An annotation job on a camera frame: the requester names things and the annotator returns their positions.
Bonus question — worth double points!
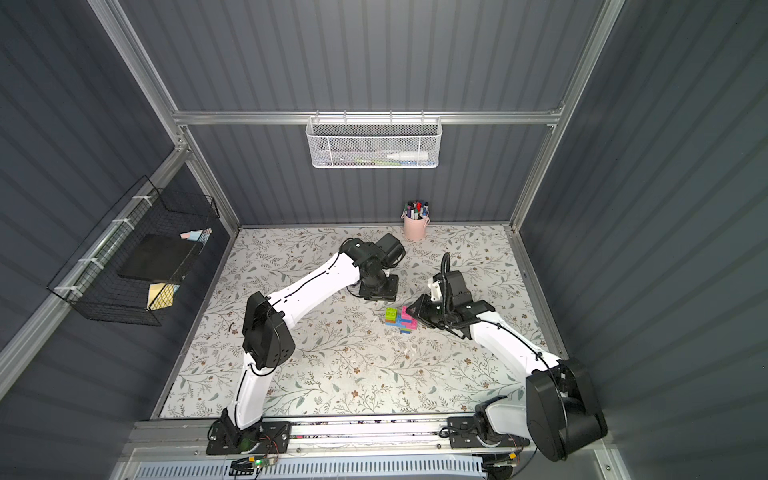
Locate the pink lego brick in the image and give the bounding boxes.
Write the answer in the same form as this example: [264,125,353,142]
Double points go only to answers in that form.
[400,307,418,331]

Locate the light blue long lego brick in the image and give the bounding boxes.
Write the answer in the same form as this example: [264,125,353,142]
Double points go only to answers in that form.
[385,318,406,329]

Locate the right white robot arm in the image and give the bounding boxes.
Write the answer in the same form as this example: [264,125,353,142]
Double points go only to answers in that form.
[407,271,608,461]

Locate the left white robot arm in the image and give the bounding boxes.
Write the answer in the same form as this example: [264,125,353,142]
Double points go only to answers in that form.
[211,238,405,452]

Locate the pink pen cup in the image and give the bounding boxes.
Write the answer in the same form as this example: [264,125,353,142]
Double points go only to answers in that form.
[403,216,430,242]

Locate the markers in cup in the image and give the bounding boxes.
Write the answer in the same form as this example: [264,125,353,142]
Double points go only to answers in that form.
[402,201,429,220]

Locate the white tube in basket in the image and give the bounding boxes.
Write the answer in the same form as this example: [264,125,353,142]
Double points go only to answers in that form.
[386,151,429,164]

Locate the black notebook in basket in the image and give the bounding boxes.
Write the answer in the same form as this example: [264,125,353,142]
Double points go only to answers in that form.
[118,234,204,284]

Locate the yellow sticky note pad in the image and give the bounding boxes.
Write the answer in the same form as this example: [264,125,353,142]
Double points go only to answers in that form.
[147,283,179,311]

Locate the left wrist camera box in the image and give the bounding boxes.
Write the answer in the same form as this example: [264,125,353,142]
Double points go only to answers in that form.
[375,233,406,269]

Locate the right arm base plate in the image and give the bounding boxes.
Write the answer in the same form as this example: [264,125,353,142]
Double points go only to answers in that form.
[438,415,530,450]

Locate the white wire wall basket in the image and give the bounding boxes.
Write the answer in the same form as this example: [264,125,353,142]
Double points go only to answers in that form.
[305,119,443,169]

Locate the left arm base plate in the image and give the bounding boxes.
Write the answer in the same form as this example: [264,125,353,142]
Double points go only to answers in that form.
[206,419,292,456]

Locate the black wire wall basket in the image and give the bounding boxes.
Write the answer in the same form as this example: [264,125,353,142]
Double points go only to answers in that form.
[48,182,219,327]

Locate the aluminium front rail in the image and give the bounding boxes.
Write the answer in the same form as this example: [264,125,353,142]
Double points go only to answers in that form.
[118,412,544,466]

